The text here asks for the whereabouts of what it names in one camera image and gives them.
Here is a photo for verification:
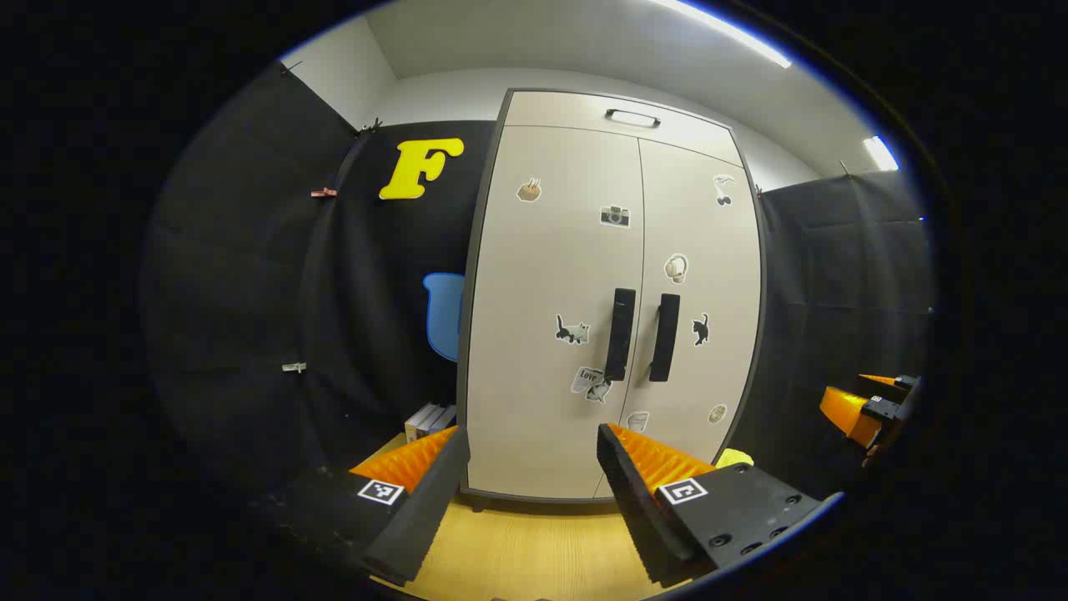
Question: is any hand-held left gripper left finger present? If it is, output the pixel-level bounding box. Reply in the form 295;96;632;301
250;426;472;587

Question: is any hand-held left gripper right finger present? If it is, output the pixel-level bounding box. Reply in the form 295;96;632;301
596;422;845;587

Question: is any black door handle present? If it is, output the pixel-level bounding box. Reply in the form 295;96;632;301
649;293;681;382
605;288;637;382

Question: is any beige double-door shoe cabinet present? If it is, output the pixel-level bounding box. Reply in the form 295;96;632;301
456;88;767;506

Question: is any black backdrop cloth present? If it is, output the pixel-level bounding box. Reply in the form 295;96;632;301
734;171;935;493
142;63;497;518

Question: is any short ceiling light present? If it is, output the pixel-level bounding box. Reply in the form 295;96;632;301
864;135;900;172

